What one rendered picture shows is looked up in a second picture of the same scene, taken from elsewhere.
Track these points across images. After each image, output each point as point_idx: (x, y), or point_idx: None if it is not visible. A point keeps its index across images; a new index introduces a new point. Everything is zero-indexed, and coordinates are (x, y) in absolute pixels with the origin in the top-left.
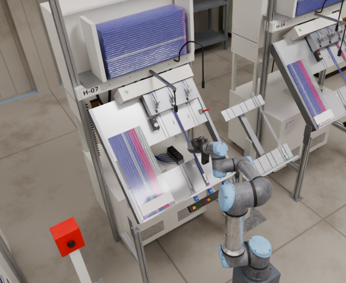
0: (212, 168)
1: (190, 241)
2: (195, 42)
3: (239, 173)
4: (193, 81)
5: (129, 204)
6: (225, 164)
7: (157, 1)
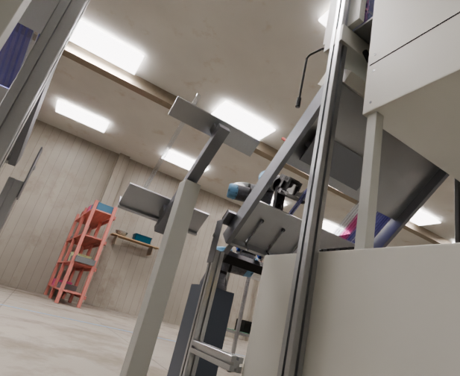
0: (271, 203)
1: None
2: (317, 51)
3: (212, 238)
4: (317, 92)
5: None
6: None
7: None
